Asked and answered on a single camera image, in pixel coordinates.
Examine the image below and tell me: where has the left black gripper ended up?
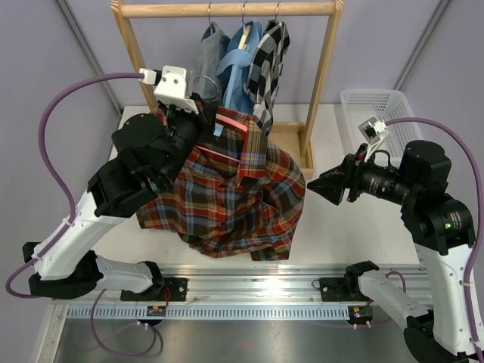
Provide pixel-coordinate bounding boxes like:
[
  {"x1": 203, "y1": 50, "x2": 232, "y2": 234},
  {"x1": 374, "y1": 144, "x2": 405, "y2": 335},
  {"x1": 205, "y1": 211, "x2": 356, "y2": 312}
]
[{"x1": 157, "y1": 92, "x2": 219, "y2": 187}]

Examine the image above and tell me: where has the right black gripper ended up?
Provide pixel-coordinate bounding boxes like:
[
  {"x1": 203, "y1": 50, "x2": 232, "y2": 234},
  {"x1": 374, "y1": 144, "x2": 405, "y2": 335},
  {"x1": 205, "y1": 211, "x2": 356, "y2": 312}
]
[{"x1": 308, "y1": 142, "x2": 418, "y2": 204}]

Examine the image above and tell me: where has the pink hanger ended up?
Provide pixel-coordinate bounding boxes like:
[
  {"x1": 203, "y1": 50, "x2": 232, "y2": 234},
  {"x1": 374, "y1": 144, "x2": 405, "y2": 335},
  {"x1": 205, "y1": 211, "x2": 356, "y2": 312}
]
[{"x1": 194, "y1": 75, "x2": 247, "y2": 163}]

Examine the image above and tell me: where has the red plaid shirt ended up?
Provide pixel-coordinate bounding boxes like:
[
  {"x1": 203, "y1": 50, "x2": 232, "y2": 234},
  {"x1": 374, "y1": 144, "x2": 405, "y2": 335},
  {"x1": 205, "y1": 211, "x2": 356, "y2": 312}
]
[{"x1": 137, "y1": 107, "x2": 306, "y2": 261}]

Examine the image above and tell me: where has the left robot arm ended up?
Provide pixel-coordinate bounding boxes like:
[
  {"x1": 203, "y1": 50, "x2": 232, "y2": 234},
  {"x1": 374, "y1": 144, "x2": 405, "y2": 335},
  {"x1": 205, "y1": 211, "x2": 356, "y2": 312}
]
[{"x1": 23, "y1": 95, "x2": 219, "y2": 301}]

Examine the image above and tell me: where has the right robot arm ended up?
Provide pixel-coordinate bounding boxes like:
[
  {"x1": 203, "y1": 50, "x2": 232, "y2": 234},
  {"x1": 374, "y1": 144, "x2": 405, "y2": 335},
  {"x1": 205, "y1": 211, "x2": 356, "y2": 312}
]
[{"x1": 308, "y1": 140, "x2": 483, "y2": 362}]

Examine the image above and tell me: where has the light blue shirt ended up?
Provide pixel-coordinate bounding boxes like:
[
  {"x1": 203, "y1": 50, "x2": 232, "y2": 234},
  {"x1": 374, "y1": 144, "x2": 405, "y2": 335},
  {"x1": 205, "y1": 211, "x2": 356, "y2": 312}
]
[{"x1": 216, "y1": 20, "x2": 262, "y2": 114}]

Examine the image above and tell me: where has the black white checked shirt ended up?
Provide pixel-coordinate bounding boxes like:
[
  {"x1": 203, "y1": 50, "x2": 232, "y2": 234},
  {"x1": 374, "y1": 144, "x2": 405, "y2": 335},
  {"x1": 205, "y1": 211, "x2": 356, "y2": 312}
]
[{"x1": 244, "y1": 19, "x2": 290, "y2": 136}]

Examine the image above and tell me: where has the grey shirt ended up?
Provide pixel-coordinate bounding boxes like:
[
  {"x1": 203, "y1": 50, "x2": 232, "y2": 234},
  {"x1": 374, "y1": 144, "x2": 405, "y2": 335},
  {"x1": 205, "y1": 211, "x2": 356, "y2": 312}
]
[{"x1": 193, "y1": 21, "x2": 230, "y2": 101}]

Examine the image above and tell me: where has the wooden hanger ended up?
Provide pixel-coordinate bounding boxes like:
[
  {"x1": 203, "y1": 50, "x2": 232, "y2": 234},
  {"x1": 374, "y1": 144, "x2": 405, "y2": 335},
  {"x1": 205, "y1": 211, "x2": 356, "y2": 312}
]
[{"x1": 237, "y1": 1, "x2": 252, "y2": 51}]

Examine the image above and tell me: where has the grey shirt hanger hook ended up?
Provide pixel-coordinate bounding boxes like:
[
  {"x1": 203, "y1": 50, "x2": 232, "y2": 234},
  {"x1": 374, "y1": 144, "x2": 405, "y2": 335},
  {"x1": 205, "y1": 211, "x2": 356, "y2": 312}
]
[{"x1": 207, "y1": 2, "x2": 213, "y2": 26}]

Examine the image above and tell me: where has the checked shirt hanger hook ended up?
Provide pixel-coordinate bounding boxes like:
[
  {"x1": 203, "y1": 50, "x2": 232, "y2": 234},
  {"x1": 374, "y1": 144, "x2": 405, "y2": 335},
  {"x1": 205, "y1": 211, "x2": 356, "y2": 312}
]
[{"x1": 274, "y1": 1, "x2": 281, "y2": 21}]

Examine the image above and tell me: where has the wooden clothes rack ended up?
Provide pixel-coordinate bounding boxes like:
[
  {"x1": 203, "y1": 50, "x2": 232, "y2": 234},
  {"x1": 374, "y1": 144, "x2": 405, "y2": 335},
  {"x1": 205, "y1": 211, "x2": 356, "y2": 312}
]
[{"x1": 110, "y1": 0, "x2": 345, "y2": 178}]

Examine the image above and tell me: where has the white plastic basket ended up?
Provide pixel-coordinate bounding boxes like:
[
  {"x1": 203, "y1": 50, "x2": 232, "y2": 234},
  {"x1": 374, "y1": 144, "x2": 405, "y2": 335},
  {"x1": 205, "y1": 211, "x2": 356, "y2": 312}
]
[{"x1": 338, "y1": 88, "x2": 423, "y2": 166}]

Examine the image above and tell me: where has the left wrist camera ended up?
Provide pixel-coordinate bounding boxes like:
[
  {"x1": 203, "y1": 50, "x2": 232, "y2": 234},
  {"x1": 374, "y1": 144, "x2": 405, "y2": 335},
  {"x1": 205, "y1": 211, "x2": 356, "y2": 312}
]
[{"x1": 154, "y1": 65, "x2": 199, "y2": 114}]

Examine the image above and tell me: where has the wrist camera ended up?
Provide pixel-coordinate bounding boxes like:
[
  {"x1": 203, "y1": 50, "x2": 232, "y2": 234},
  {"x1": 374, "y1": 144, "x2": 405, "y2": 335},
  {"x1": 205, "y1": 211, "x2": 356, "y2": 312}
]
[
  {"x1": 154, "y1": 65, "x2": 199, "y2": 114},
  {"x1": 358, "y1": 117, "x2": 389, "y2": 156}
]

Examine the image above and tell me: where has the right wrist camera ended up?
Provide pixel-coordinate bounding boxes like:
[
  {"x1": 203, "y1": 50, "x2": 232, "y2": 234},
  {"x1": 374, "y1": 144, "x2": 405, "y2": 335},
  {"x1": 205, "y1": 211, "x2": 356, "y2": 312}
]
[{"x1": 358, "y1": 117, "x2": 389, "y2": 156}]

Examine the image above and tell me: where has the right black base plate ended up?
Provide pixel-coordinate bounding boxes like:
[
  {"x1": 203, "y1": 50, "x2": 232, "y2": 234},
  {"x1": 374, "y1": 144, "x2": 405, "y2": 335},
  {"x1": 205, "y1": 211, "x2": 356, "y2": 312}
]
[{"x1": 318, "y1": 278, "x2": 371, "y2": 303}]

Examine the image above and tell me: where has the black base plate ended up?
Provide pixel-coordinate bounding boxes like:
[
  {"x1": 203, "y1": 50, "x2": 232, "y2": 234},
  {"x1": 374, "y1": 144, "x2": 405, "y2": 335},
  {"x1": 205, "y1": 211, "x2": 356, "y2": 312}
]
[
  {"x1": 318, "y1": 278, "x2": 371, "y2": 303},
  {"x1": 120, "y1": 277, "x2": 188, "y2": 302}
]

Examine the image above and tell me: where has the aluminium rail frame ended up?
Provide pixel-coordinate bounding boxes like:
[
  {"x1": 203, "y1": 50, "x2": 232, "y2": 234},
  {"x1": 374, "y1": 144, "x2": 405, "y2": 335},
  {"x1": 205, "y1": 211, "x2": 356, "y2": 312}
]
[{"x1": 51, "y1": 226, "x2": 463, "y2": 307}]

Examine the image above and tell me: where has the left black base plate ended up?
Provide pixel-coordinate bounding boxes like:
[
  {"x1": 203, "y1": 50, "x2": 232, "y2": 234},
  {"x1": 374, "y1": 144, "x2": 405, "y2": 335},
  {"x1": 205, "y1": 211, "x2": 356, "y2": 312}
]
[{"x1": 120, "y1": 277, "x2": 188, "y2": 302}]

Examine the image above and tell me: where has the white slotted cable duct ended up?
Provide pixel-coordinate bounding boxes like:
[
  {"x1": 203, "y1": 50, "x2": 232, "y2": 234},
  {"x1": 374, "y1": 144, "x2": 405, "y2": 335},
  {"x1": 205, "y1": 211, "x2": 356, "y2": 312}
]
[{"x1": 67, "y1": 305, "x2": 349, "y2": 321}]

